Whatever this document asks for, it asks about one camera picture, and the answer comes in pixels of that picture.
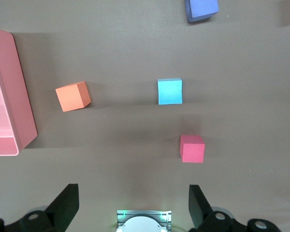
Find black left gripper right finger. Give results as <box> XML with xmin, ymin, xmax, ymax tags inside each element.
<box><xmin>188</xmin><ymin>185</ymin><xmax>282</xmax><ymax>232</ymax></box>

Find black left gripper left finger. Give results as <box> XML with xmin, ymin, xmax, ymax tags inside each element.
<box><xmin>0</xmin><ymin>183</ymin><xmax>80</xmax><ymax>232</ymax></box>

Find light blue foam block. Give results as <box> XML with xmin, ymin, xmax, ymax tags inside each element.
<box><xmin>157</xmin><ymin>78</ymin><xmax>184</xmax><ymax>105</ymax></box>

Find red foam block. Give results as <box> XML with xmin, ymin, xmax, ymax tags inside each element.
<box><xmin>179</xmin><ymin>134</ymin><xmax>206</xmax><ymax>163</ymax></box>

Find orange foam block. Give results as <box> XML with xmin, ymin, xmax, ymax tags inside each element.
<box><xmin>55</xmin><ymin>81</ymin><xmax>91</xmax><ymax>113</ymax></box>

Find pink plastic bin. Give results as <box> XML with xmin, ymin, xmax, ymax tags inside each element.
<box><xmin>0</xmin><ymin>27</ymin><xmax>38</xmax><ymax>157</ymax></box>

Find brown table cover cloth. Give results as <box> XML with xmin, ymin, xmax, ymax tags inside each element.
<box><xmin>0</xmin><ymin>0</ymin><xmax>290</xmax><ymax>232</ymax></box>

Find purple foam block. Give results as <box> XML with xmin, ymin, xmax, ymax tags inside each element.
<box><xmin>184</xmin><ymin>0</ymin><xmax>219</xmax><ymax>24</ymax></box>

